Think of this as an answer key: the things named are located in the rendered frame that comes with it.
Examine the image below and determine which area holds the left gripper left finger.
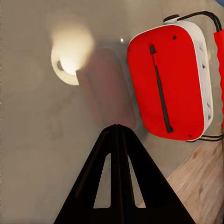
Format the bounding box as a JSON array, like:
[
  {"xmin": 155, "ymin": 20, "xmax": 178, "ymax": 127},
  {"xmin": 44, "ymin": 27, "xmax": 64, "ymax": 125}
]
[{"xmin": 54, "ymin": 124, "xmax": 125, "ymax": 224}]

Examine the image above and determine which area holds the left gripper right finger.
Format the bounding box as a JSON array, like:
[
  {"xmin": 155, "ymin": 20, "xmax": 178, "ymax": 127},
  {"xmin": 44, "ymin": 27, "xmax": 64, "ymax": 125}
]
[{"xmin": 117, "ymin": 124, "xmax": 196, "ymax": 224}]

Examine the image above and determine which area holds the radio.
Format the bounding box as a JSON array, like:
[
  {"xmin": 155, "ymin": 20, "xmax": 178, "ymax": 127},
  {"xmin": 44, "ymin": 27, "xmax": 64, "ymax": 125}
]
[{"xmin": 127, "ymin": 11, "xmax": 224, "ymax": 143}]

